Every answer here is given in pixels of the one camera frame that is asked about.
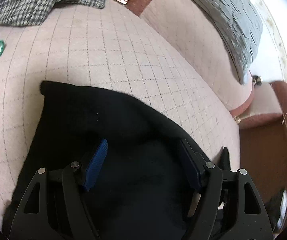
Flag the pink red corner cushion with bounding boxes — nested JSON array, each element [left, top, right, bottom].
[[237, 81, 287, 129]]

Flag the pink quilted mattress cover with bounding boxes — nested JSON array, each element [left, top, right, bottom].
[[0, 1, 240, 228]]

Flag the black knit pants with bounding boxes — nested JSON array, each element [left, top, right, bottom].
[[2, 81, 202, 239]]

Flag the grey quilted pillow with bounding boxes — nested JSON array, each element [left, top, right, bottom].
[[192, 0, 263, 85]]

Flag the black sandals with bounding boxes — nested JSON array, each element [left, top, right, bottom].
[[252, 75, 262, 86]]

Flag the pink quilted bolster cushion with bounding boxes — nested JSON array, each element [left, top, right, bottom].
[[127, 0, 254, 116]]

